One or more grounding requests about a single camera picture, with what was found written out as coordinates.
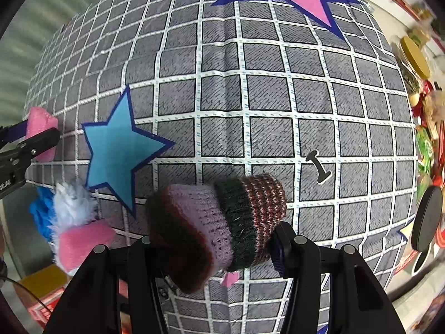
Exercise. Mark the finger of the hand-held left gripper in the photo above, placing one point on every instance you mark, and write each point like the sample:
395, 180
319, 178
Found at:
15, 131
38, 142

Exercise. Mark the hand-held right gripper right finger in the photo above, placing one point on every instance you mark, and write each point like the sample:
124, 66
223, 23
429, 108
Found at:
278, 250

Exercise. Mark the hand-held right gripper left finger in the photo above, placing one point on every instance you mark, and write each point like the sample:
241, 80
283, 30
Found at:
139, 261

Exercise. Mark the pink sponge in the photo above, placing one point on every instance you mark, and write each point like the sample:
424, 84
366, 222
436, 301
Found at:
40, 121

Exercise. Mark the purple striped knitted sock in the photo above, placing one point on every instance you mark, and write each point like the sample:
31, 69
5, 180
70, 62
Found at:
222, 222

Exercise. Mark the blue plastic glove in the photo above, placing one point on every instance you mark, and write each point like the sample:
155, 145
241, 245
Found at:
40, 212

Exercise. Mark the pink plush pad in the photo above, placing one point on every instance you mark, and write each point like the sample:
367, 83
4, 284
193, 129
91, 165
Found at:
83, 243

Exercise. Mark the light blue fluffy pompom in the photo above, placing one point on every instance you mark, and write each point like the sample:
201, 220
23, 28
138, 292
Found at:
74, 205

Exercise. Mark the red patterned carton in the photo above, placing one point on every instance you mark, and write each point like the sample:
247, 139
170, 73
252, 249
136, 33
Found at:
45, 311

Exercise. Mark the grey checked star tablecloth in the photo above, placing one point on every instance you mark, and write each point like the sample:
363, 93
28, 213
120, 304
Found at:
243, 111

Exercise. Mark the black round disc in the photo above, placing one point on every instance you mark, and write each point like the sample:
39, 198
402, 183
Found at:
429, 215

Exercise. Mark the green packet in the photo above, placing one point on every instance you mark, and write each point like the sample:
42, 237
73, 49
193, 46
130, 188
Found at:
425, 153

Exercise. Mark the glass jar with yellow lid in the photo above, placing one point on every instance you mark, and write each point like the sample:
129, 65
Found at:
412, 59

